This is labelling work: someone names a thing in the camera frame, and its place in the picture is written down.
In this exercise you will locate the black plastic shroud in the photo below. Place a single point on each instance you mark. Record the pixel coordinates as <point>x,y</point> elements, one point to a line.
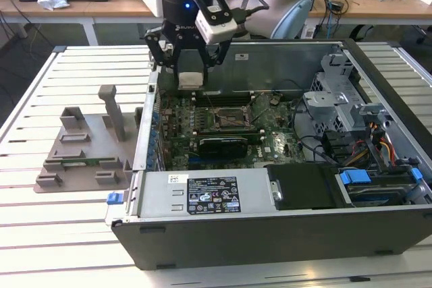
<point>303,187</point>

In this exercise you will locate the silver CPU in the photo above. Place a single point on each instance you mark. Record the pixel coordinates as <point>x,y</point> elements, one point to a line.
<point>190,80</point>

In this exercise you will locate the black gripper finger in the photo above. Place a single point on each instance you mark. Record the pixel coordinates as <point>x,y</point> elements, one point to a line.
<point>158,50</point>
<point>219,53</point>

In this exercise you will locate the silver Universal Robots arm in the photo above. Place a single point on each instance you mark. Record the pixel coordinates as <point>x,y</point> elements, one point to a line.
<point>273,3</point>

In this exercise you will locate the black graphics card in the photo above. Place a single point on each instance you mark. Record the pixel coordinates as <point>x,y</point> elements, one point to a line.
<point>222,149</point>

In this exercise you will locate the green motherboard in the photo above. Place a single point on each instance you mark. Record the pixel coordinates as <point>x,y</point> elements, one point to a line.
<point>273,122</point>

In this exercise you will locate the open black PC case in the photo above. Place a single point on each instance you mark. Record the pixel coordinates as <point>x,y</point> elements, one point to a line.
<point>270,240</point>

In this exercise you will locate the grey parts rack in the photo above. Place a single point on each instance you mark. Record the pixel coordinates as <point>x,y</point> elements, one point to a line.
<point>98,146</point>

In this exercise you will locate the grey power supply unit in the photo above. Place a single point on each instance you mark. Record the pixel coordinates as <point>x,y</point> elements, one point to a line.
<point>162,197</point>

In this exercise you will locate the CPU socket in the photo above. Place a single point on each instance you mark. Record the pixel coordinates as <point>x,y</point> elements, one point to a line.
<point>231,118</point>

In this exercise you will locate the coin cell battery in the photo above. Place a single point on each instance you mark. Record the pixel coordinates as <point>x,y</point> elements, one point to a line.
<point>274,100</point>

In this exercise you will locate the hard disk in blue carrier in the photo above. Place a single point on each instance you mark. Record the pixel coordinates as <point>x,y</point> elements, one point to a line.
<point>354,177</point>

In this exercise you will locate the black RAM slot bank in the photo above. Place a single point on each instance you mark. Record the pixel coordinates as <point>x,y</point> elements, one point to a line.
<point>222,98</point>
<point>229,133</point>

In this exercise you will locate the crumpled white paper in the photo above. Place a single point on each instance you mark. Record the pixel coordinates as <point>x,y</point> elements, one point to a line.
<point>50,2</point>

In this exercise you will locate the blue plastic clip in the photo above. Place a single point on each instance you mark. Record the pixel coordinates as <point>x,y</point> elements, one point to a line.
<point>416,173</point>

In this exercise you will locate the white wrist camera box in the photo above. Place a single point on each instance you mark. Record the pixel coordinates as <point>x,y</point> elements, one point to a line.
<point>219,30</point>

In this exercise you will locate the metal drive cage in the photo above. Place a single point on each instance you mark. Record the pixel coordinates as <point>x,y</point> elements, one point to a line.
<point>337,112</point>

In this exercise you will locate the green RAM stick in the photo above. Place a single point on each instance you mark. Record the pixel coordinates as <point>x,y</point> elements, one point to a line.
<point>87,160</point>

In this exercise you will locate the blue case latch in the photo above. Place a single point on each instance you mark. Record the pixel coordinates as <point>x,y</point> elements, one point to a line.
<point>114,198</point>

